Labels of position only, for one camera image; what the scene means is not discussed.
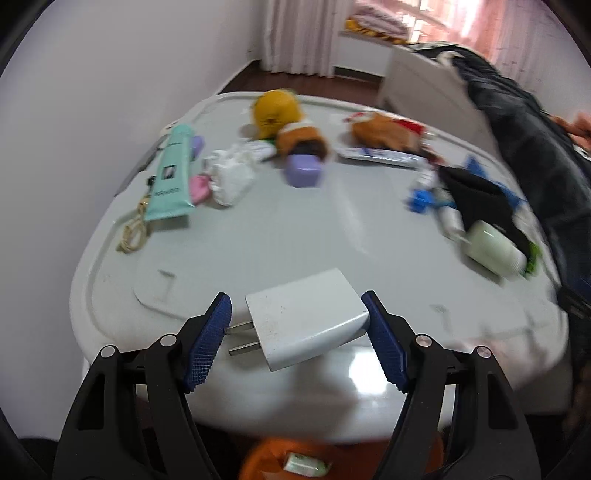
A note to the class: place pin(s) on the teal cosmetic tube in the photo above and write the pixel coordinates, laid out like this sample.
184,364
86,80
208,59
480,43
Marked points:
168,175

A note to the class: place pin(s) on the blue plastic clip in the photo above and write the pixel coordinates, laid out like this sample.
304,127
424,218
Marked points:
420,201

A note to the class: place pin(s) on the purple rectangular box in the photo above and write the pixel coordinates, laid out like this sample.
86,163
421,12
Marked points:
302,171

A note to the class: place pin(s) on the pink sheer curtain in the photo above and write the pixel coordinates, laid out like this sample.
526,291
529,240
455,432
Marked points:
508,27

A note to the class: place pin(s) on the white patterned curtain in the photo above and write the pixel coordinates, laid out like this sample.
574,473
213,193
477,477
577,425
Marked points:
300,37

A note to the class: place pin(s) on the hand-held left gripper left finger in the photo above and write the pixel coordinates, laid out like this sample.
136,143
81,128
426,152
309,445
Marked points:
210,341

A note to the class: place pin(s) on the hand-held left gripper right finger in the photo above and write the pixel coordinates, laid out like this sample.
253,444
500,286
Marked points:
385,341

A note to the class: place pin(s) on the small pink item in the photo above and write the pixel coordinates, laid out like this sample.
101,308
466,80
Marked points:
199,188

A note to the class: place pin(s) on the white bed frame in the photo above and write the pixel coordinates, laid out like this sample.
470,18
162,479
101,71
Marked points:
415,78

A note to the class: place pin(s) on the brown and red plush toy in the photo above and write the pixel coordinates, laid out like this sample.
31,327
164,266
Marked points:
378,131

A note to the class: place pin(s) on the white bed with dark quilt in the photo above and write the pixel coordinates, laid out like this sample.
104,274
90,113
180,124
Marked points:
531,129

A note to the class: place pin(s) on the pale green jar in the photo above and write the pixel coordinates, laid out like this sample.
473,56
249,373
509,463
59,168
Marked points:
489,249

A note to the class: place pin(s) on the white bottle with blue band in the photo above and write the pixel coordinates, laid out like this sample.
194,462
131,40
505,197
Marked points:
450,221

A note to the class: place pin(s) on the white window bench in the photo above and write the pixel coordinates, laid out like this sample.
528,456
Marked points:
360,53

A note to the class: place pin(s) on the small purple bottle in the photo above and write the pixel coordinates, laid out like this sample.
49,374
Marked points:
197,145

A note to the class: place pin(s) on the blue packet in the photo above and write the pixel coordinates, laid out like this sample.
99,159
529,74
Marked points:
475,167

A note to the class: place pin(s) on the white charger plug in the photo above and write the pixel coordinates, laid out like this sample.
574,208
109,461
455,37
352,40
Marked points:
300,318

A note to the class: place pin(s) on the white and blue toothpaste tube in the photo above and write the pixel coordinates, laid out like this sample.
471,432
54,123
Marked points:
378,156

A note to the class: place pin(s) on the green and white packet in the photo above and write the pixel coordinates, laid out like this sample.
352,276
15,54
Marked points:
304,465

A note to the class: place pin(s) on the orange fleece blanket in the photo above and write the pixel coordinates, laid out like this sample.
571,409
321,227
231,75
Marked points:
577,124

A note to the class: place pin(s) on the yellow plush toy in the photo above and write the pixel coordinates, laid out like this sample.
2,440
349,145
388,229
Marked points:
274,110

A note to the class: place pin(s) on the crumpled white tissue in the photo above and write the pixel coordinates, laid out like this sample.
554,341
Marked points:
228,177

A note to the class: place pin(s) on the orange bin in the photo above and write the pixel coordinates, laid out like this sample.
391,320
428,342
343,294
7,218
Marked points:
263,457

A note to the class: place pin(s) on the folded pink quilt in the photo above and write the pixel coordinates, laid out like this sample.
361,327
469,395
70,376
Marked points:
378,18

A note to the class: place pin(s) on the black cloth pouch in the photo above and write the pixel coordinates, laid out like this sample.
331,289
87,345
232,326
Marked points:
480,198

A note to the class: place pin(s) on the yellow cushion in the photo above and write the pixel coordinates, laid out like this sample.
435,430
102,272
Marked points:
364,30

